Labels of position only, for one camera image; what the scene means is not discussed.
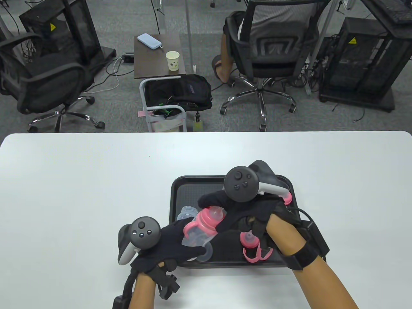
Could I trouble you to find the person's left hand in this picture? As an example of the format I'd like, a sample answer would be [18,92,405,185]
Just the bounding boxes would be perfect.
[130,218,207,275]

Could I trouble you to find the person's right hand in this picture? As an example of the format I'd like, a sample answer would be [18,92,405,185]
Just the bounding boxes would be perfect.
[197,189,291,255]

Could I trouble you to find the clear baby bottle pink lid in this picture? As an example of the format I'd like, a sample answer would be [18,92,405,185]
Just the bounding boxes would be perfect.
[181,206,228,263]

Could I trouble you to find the person's right forearm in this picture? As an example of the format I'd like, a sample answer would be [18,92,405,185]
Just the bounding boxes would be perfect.
[267,212,359,309]

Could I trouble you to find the person's left forearm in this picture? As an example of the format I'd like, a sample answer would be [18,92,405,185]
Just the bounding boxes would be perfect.
[128,272,160,309]

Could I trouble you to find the clear lidless baby bottle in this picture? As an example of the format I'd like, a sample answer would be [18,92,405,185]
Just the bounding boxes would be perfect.
[178,206,198,223]

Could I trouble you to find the grey right glove controller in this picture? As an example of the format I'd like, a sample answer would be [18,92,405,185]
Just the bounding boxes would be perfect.
[224,160,290,203]

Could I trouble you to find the grey glove controller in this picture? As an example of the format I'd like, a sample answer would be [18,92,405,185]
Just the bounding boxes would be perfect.
[224,160,290,203]
[117,217,161,266]

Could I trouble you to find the black plastic tray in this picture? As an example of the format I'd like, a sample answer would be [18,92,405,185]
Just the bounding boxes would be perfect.
[170,175,326,269]

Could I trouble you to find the grey left glove controller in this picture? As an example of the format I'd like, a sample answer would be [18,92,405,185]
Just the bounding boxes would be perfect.
[117,217,161,266]

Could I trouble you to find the black backpack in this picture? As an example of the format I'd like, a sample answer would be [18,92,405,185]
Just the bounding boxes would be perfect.
[145,74,213,112]

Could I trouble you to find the grey metal cart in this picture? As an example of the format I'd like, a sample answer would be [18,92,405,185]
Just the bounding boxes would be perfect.
[139,77,188,133]

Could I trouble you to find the white paper cup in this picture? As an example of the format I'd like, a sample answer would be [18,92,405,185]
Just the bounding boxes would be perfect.
[166,51,180,71]

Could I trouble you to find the black mesh office chair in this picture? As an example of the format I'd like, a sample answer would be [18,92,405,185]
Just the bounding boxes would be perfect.
[220,0,332,132]

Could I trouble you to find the small brown side table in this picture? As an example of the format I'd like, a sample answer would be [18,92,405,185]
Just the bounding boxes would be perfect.
[134,33,187,80]

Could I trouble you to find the light blue power bank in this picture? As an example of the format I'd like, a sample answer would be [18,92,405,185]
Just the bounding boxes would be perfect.
[137,33,164,51]

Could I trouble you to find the black computer rack cart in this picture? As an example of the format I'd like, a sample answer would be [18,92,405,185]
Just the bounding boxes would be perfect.
[318,16,412,113]
[19,0,117,66]

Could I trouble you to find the empty black office chair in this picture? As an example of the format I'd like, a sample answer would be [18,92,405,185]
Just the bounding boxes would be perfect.
[0,32,105,133]

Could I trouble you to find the pink bottle lid with handles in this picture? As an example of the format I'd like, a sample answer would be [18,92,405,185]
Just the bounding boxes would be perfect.
[239,231,274,263]

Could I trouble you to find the black left wrist camera strap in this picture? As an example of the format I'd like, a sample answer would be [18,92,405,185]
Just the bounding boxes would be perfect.
[112,260,180,309]

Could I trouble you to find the black wrist camera strap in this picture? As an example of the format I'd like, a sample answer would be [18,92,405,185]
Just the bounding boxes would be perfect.
[272,202,330,271]
[112,260,180,309]

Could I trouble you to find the black right wrist camera strap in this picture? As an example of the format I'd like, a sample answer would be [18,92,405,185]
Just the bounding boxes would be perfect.
[272,202,330,271]

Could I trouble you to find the white floor cable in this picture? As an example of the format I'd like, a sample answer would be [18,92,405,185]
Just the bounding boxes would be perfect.
[84,57,124,94]

